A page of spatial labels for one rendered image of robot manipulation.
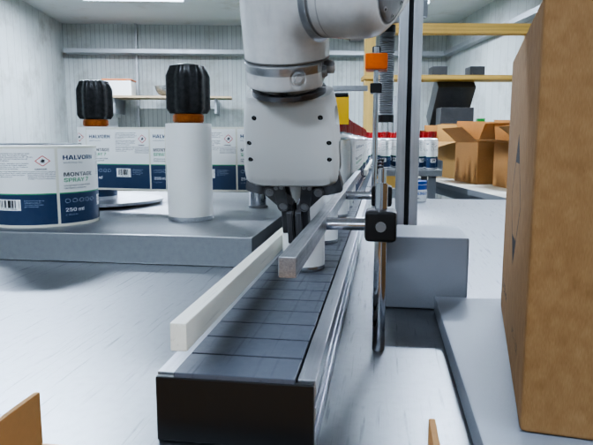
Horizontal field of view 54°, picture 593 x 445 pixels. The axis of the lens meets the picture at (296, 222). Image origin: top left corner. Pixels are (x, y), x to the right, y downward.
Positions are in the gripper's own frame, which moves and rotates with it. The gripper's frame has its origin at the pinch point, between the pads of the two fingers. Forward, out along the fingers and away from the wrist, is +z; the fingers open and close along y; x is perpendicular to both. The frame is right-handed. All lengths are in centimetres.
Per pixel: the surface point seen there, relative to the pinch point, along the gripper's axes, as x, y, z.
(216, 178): -61, 28, 22
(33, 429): 33.2, 12.6, -2.0
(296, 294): 9.4, -1.1, 3.3
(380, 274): 10.1, -9.6, 0.0
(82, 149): -38, 46, 6
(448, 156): -323, -53, 119
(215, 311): 22.1, 3.1, -3.8
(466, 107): -548, -93, 153
